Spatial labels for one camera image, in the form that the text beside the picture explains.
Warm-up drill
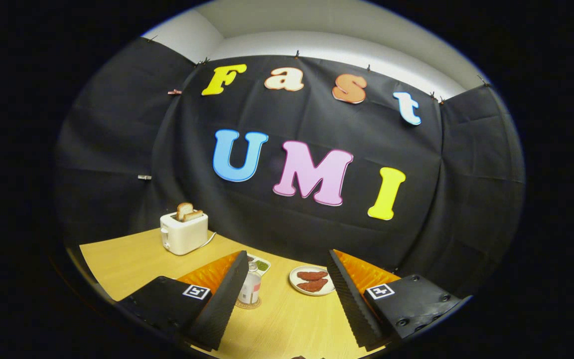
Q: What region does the wooden table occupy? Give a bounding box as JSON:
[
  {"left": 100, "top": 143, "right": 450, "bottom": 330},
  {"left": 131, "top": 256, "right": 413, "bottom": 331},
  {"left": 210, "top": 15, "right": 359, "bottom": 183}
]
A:
[{"left": 79, "top": 228, "right": 392, "bottom": 359}]

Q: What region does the white divided dish of beans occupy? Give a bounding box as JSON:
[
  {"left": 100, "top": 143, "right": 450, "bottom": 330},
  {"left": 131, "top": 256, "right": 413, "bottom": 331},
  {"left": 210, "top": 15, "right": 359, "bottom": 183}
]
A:
[{"left": 247, "top": 253, "right": 271, "bottom": 276}]

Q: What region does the black backdrop cloth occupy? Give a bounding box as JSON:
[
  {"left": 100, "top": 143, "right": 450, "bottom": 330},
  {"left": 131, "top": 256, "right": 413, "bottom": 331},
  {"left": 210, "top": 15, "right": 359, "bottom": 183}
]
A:
[{"left": 53, "top": 37, "right": 525, "bottom": 300}]

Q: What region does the clear juice bottle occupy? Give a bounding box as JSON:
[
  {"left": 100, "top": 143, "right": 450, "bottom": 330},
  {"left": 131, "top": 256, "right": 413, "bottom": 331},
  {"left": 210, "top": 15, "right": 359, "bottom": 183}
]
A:
[{"left": 238, "top": 261, "right": 262, "bottom": 305}]

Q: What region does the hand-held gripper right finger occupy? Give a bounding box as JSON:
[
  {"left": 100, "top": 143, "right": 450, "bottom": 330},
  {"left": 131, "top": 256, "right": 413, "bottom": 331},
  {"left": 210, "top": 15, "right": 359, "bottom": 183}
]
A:
[{"left": 326, "top": 249, "right": 472, "bottom": 352}]

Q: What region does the white round plate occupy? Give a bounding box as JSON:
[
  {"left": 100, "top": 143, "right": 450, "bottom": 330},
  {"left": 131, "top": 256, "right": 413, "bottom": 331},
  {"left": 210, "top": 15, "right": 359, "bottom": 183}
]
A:
[{"left": 289, "top": 265, "right": 336, "bottom": 297}]

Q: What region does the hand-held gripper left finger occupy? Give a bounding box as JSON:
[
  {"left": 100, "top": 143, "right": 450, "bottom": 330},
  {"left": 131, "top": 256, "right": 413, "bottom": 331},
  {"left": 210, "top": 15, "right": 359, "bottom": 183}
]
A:
[{"left": 109, "top": 250, "right": 250, "bottom": 352}]

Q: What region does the white toaster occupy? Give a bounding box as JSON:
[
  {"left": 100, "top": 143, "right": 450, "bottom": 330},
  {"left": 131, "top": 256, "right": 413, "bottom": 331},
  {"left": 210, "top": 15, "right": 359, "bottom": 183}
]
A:
[{"left": 160, "top": 211, "right": 209, "bottom": 256}]

